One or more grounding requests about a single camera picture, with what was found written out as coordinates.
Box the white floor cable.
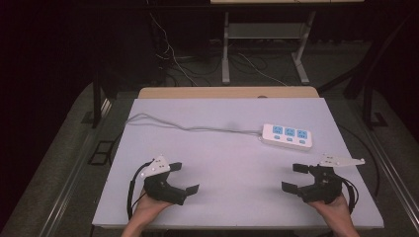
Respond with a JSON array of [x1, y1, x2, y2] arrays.
[[236, 52, 289, 88], [148, 12, 200, 88]]

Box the grey metal desk frame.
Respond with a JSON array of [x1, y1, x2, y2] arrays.
[[220, 10, 317, 86]]

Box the black metal stand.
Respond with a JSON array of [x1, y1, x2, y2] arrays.
[[361, 73, 389, 130]]

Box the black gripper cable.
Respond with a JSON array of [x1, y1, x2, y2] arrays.
[[340, 177, 360, 215], [126, 160, 155, 220]]

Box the grey power strip cable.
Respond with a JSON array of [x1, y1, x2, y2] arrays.
[[125, 113, 265, 137]]

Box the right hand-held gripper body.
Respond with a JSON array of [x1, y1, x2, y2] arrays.
[[297, 153, 366, 205]]

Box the black floor cable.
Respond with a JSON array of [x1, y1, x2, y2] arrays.
[[338, 123, 381, 199]]

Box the black floor bracket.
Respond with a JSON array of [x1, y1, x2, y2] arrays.
[[87, 140, 116, 166]]

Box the wooden table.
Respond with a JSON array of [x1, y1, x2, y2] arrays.
[[136, 86, 320, 100]]

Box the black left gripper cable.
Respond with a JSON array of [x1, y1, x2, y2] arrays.
[[126, 160, 155, 220]]

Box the aluminium floor rail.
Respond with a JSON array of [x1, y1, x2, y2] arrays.
[[358, 126, 419, 233], [39, 98, 114, 237]]

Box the white power strip blue sockets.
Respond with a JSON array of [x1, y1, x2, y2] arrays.
[[261, 122, 313, 152]]

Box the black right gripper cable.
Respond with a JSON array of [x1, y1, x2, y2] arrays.
[[340, 177, 360, 215]]

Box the person's right hand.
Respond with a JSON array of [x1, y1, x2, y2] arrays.
[[308, 194, 353, 228]]

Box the white table board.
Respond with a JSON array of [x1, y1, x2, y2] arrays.
[[91, 97, 385, 230]]

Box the person's left hand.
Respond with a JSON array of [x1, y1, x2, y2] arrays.
[[131, 190, 173, 227]]

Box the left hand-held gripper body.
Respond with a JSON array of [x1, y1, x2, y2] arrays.
[[139, 154, 188, 206]]

